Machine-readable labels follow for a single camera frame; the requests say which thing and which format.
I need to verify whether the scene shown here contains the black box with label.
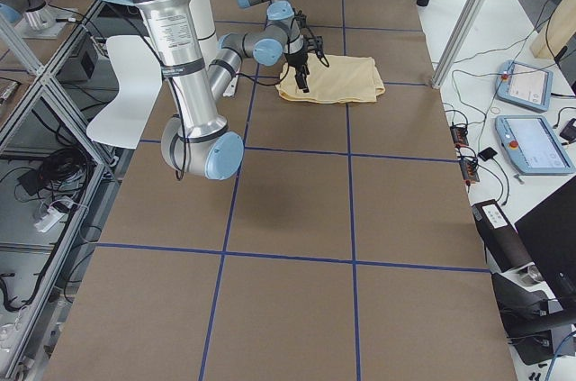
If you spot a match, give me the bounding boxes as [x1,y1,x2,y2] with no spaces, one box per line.
[472,200,533,271]

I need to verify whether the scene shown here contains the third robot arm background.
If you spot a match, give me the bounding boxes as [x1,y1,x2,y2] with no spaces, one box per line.
[1,0,56,31]

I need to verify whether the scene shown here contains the cream long-sleeve printed shirt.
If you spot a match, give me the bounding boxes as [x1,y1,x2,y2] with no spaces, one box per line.
[275,55,385,104]

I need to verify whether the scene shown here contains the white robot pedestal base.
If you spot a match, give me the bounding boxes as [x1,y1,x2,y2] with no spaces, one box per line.
[189,0,218,64]

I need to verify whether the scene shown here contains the aluminium frame post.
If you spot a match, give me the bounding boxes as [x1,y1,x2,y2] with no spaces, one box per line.
[430,0,485,89]

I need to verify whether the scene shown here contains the lower blue teach pendant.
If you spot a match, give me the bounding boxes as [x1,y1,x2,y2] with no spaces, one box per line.
[495,115,575,176]

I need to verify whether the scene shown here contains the blue teach pendant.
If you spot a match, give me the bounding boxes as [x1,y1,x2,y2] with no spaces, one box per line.
[496,59,554,113]
[495,115,575,176]

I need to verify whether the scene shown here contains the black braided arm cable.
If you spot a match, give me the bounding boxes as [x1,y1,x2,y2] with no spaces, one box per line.
[134,11,332,183]

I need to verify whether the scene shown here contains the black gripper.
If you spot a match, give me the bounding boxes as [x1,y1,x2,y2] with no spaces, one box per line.
[285,36,324,93]

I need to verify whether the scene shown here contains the orange circuit board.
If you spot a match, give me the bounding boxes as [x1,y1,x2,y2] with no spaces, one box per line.
[450,124,480,186]

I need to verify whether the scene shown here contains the white chair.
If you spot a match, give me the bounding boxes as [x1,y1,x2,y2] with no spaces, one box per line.
[86,35,162,149]

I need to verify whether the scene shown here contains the black monitor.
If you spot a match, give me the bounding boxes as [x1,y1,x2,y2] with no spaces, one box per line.
[516,178,576,308]

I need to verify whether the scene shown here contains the upper blue teach pendant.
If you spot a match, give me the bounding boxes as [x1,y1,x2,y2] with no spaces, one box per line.
[496,59,554,113]

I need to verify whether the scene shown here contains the aluminium frame rails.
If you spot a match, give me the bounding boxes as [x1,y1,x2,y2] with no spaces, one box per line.
[1,14,117,380]

